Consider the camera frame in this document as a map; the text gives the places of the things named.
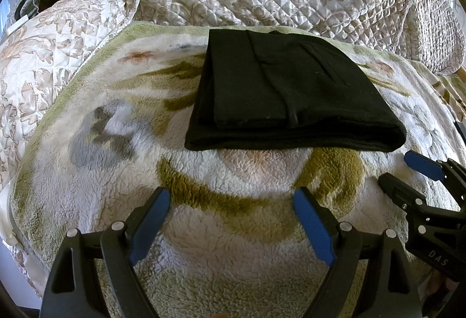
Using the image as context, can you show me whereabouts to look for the person's hand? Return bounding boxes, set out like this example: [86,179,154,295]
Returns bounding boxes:
[426,270,458,300]

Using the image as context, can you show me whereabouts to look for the floral white pillow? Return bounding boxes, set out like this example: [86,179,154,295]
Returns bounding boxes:
[1,0,139,186]

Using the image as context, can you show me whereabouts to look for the white wall picture frame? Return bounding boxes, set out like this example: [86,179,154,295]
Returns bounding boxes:
[449,0,465,19]

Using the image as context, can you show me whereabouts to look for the fleece floral blanket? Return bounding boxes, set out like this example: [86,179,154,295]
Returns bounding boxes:
[9,22,465,317]

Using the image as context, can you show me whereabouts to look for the dark flat remote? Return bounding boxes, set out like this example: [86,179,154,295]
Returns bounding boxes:
[454,121,466,143]

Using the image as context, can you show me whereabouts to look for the black pants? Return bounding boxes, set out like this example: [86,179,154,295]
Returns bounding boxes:
[185,30,406,152]

